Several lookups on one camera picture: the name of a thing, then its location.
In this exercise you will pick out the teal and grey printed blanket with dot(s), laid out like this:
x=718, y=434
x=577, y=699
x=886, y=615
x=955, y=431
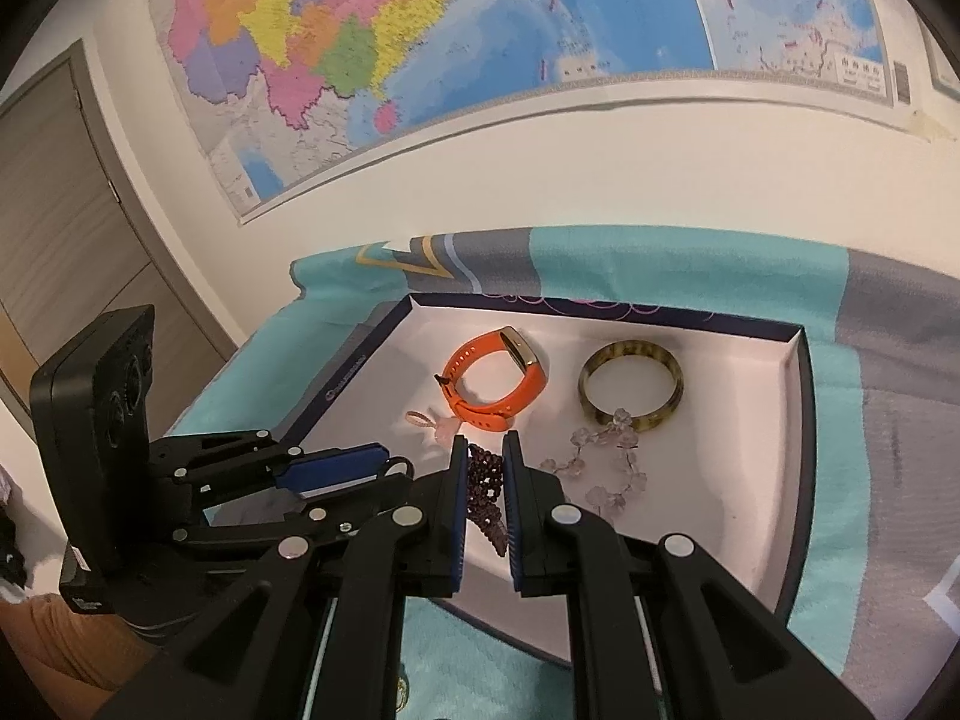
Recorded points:
x=885, y=465

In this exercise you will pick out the mottled green bangle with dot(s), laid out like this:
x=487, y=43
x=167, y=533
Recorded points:
x=637, y=349

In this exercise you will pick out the orange smart watch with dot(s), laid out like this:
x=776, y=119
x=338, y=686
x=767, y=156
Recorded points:
x=487, y=414

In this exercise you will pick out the colourful wall map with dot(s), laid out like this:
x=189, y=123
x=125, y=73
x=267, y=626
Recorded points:
x=450, y=52

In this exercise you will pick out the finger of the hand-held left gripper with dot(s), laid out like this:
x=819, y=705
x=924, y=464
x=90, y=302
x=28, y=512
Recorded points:
x=330, y=469
x=300, y=521

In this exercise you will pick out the dark blue shallow box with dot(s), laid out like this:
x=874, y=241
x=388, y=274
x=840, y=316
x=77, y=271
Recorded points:
x=712, y=465

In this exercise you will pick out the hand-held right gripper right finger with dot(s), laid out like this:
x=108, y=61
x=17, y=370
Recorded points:
x=514, y=517

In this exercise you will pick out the pink pendant charm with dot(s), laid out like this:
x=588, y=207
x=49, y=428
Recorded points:
x=446, y=429

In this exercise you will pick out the grey wooden door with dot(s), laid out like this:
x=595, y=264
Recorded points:
x=60, y=240

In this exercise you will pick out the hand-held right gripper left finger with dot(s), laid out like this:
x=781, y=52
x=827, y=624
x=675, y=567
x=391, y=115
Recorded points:
x=457, y=510

